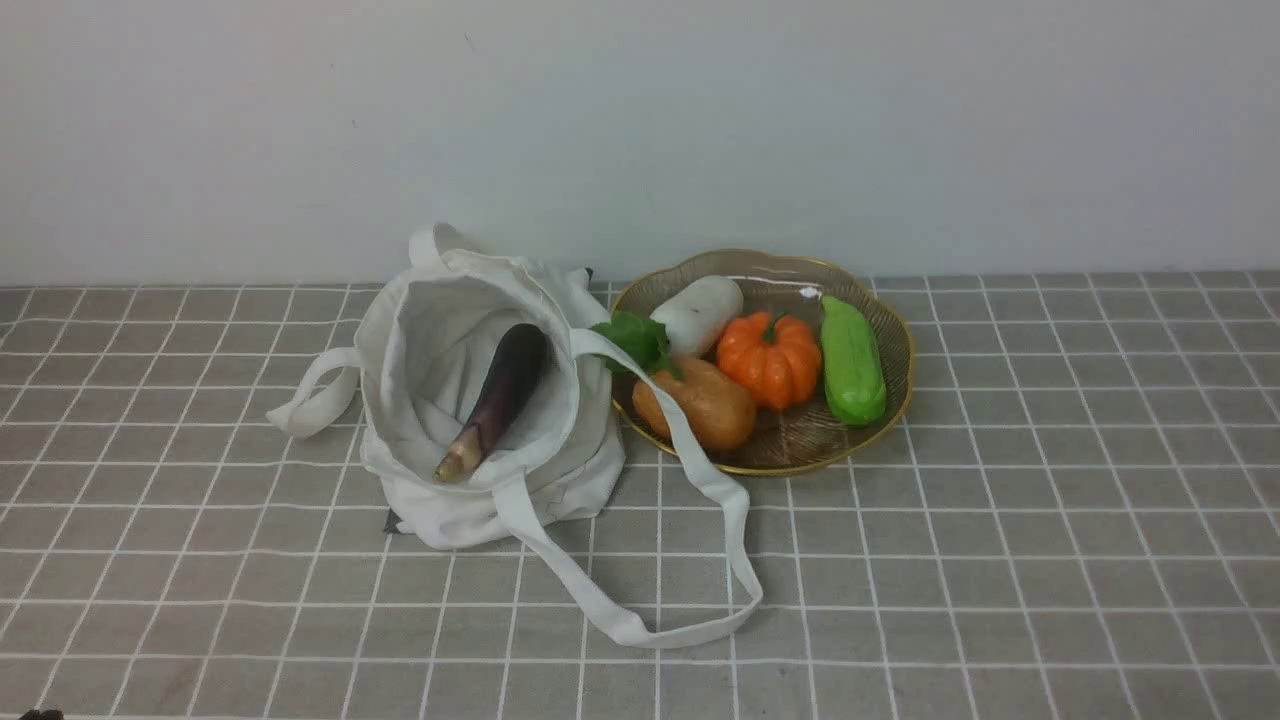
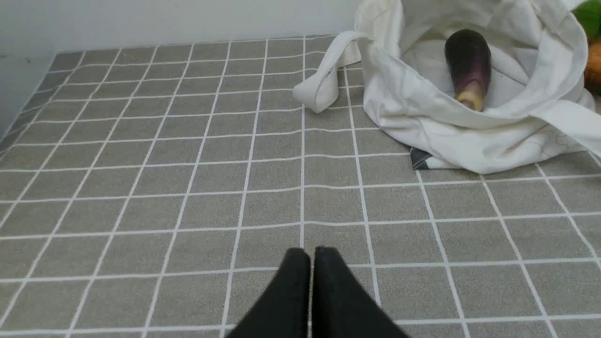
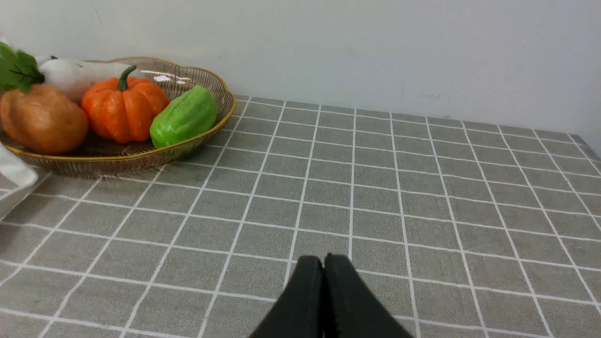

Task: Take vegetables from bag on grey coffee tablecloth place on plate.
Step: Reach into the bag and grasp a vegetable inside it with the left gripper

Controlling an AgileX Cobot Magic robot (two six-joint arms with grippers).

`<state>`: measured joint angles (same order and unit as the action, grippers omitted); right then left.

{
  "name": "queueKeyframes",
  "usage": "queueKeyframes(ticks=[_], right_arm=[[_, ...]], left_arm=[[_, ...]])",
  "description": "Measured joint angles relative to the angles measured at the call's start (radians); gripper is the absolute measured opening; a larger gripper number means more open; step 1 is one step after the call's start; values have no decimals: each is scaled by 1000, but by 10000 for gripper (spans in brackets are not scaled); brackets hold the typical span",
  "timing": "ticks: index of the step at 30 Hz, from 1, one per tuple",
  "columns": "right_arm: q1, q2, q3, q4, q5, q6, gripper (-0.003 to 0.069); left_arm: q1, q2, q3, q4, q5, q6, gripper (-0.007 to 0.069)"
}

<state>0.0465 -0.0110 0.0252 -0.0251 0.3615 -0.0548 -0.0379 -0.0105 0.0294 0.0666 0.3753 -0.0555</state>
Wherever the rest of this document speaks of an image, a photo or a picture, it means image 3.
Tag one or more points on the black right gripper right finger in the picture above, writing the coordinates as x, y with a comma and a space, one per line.
351, 310

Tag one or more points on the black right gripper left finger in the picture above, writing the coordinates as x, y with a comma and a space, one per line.
296, 313

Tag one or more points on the white cloth tote bag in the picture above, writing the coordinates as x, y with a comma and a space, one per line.
20, 175

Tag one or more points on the grey checked tablecloth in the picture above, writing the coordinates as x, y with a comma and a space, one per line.
461, 229

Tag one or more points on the gold rimmed wicker basket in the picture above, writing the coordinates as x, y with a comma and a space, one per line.
98, 156

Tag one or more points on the orange pumpkin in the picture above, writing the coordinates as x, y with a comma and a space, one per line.
122, 109

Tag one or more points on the white radish with leaves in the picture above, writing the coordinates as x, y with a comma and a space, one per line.
22, 74

